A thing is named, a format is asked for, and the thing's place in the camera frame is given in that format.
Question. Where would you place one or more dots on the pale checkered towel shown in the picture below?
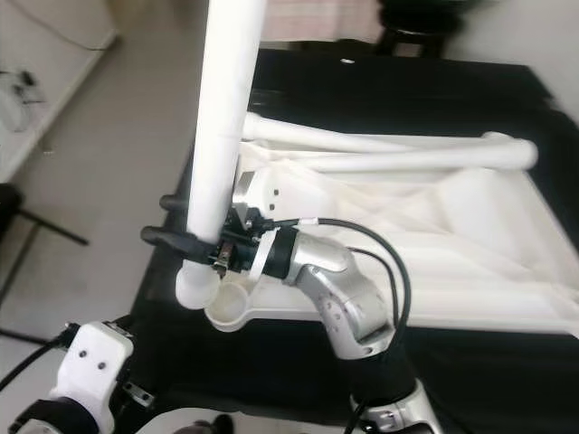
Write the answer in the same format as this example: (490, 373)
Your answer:
(317, 18)

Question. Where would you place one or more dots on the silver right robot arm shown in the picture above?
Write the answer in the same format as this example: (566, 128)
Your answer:
(344, 289)

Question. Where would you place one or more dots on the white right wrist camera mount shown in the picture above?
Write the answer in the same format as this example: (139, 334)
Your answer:
(262, 190)

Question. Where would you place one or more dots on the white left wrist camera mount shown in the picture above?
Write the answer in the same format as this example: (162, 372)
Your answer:
(95, 357)

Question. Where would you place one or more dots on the white plastic table top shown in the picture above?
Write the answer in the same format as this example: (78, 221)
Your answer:
(461, 262)

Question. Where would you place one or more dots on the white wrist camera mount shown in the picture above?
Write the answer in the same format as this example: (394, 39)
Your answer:
(95, 357)
(262, 190)

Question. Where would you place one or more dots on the small white sticker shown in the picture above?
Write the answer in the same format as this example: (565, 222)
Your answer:
(346, 61)

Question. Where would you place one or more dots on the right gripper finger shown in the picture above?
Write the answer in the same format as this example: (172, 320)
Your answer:
(172, 202)
(172, 240)

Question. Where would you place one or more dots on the black tablecloth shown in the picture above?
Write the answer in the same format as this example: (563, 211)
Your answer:
(416, 99)

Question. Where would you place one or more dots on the white plastic table leg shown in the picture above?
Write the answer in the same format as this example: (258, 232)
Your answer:
(461, 156)
(371, 137)
(226, 108)

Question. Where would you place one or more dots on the black round stool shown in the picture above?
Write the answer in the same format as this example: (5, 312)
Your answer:
(416, 36)

